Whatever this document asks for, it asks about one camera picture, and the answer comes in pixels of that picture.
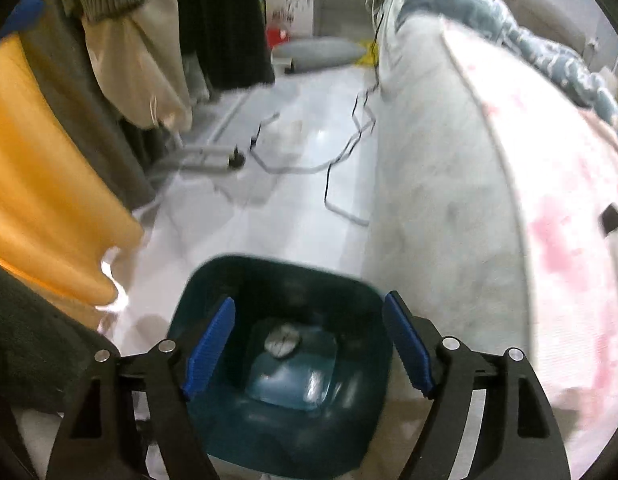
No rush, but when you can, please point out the dark teal trash bin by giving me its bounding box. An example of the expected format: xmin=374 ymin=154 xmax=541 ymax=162
xmin=169 ymin=255 xmax=393 ymax=479

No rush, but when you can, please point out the pink floral blanket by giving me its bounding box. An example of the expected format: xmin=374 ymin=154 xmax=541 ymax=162
xmin=441 ymin=21 xmax=618 ymax=478

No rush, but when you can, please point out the beige hanging garment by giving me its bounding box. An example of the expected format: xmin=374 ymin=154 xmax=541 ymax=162
xmin=82 ymin=0 xmax=193 ymax=132

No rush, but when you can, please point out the grey bed with sheet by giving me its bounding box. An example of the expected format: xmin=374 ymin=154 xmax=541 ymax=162
xmin=363 ymin=0 xmax=532 ymax=353

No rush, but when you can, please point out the blue white patterned duvet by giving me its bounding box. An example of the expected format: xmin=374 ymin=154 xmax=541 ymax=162
xmin=396 ymin=0 xmax=618 ymax=137

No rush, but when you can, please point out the dark fleece garment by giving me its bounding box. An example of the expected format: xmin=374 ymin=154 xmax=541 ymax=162
xmin=0 ymin=266 xmax=117 ymax=413

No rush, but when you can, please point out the grey floor cushion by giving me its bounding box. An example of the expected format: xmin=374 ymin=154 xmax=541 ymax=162
xmin=271 ymin=37 xmax=367 ymax=74

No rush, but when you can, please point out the yellow hanging garment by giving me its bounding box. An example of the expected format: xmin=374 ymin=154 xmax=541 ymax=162
xmin=0 ymin=35 xmax=143 ymax=328

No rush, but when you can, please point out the black power cable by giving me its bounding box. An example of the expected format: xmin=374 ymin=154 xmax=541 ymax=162
xmin=248 ymin=66 xmax=381 ymax=227

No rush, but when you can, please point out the black hanging garment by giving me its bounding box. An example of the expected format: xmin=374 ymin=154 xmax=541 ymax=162
xmin=178 ymin=0 xmax=275 ymax=91

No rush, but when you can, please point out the white clothes rack base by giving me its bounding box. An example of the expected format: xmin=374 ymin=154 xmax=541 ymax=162
xmin=181 ymin=91 xmax=253 ymax=174

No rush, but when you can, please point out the small black object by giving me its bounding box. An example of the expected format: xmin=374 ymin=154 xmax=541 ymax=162
xmin=599 ymin=204 xmax=618 ymax=236

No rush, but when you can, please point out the white tissue ball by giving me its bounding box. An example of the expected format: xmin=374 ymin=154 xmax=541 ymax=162
xmin=263 ymin=324 xmax=301 ymax=360

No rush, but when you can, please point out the yellow bag on floor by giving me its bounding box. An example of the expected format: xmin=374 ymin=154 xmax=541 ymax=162
xmin=356 ymin=40 xmax=379 ymax=68

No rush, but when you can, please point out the red box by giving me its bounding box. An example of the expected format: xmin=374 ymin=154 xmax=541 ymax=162
xmin=266 ymin=26 xmax=291 ymax=50

